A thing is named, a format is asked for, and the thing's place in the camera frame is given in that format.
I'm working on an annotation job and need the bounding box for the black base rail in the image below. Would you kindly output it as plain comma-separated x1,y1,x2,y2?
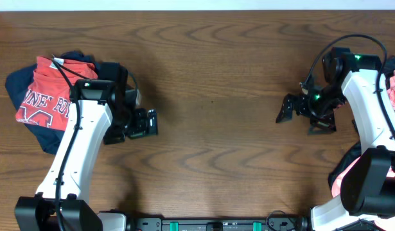
126,215,312,231

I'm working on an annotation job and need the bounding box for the folded navy blue garment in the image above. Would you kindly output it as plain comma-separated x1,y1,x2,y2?
4,50,101,155

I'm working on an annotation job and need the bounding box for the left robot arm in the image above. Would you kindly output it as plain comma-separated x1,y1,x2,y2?
14,62,158,230

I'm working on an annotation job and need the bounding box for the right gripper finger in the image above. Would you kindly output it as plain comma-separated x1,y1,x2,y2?
308,121,337,135
276,94,295,123

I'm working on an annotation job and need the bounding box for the black patterned garment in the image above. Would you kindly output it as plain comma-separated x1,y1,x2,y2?
328,56,395,197

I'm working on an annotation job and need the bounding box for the red orange t-shirt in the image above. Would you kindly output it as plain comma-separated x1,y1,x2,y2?
6,56,98,131

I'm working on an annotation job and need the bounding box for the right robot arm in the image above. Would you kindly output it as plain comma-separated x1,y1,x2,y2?
276,47,395,230

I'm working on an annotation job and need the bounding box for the light pink garment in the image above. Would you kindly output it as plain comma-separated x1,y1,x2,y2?
328,71,395,231

